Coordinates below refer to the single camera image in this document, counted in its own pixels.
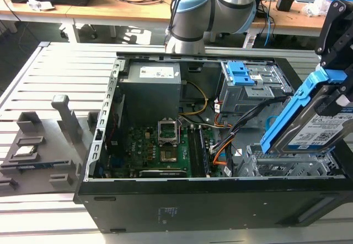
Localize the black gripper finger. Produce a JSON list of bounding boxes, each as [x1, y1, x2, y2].
[[317, 82, 353, 116]]

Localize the hard disk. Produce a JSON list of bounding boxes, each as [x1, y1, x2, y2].
[[260, 69, 353, 155]]

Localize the clear plastic bags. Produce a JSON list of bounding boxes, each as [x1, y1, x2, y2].
[[301, 0, 332, 18]]

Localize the small black box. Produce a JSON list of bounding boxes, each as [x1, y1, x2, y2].
[[276, 0, 295, 12]]

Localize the silver drive cage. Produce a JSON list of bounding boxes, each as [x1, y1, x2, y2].
[[220, 61, 293, 116]]

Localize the blue plastic bay carrier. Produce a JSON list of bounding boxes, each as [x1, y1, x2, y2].
[[227, 61, 256, 86]]

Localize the black RAM slot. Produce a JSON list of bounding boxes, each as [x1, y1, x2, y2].
[[197, 127, 211, 177], [188, 125, 200, 177]]

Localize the CPU socket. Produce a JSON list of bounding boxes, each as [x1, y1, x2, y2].
[[159, 148, 178, 164]]

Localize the black open PC case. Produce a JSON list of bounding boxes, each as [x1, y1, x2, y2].
[[73, 50, 353, 234]]

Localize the black graphics card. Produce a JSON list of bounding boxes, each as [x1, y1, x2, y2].
[[138, 168, 189, 177]]

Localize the grey power supply unit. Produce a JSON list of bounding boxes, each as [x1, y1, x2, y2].
[[118, 62, 183, 116]]

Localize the green motherboard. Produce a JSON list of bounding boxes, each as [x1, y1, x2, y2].
[[107, 117, 221, 178]]

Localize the wooden desk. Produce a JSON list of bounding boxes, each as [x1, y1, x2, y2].
[[0, 0, 331, 40]]

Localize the RAM stick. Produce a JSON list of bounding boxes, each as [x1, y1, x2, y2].
[[17, 161, 70, 171]]

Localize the grey parts rack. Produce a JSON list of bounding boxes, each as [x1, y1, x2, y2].
[[0, 94, 100, 197]]

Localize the crumpled white paper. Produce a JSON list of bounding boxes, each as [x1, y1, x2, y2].
[[26, 0, 55, 11]]

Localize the silver CPU chip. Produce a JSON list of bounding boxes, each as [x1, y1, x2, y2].
[[14, 145, 38, 157]]

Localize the blue data wire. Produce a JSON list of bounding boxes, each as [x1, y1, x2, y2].
[[265, 115, 278, 135]]

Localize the blue hanging cable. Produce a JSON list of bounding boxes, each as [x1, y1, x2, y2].
[[263, 7, 276, 47]]

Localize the silver disk bay bracket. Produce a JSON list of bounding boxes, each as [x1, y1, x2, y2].
[[236, 144, 341, 177]]

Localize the black cable bundle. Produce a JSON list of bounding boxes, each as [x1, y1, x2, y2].
[[211, 96, 290, 154]]

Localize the orange wire bundle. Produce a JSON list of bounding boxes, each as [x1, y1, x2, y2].
[[213, 140, 235, 165]]

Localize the yellow power wires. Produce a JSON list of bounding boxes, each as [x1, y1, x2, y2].
[[178, 81, 209, 116]]

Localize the thin black hanging cable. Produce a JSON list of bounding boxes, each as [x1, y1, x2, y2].
[[165, 0, 188, 45]]

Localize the metal socket cover frame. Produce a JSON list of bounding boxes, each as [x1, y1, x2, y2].
[[157, 120, 179, 148]]

